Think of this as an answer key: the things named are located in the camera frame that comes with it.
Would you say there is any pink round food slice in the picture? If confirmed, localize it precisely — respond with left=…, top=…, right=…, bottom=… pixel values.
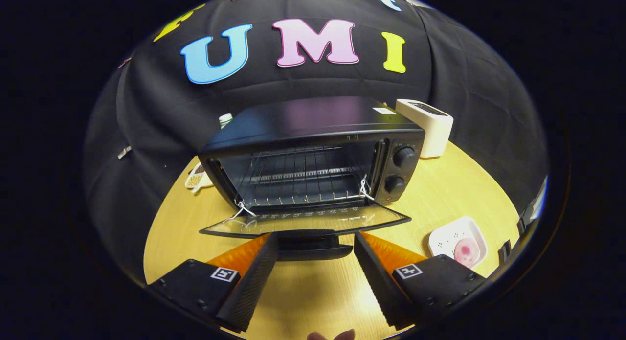
left=454, top=238, right=481, bottom=266

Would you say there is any black toaster oven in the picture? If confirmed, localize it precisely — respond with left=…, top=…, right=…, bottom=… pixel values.
left=198, top=96, right=426, bottom=261

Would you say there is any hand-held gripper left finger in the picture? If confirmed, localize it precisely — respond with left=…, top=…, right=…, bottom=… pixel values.
left=148, top=232, right=280, bottom=333

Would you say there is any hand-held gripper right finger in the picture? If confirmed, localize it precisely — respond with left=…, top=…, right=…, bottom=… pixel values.
left=354, top=231, right=487, bottom=331

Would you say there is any white cherry print plate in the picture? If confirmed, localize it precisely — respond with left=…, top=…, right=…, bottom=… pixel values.
left=428, top=216, right=488, bottom=269

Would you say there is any white toaster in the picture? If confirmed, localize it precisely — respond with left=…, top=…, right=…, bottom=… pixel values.
left=395, top=99, right=454, bottom=159

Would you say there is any black backdrop cloth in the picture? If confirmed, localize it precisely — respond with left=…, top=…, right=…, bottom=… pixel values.
left=82, top=0, right=548, bottom=282

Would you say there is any oven wire rack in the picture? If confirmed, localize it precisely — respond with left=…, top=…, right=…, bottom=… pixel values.
left=242, top=149, right=372, bottom=206

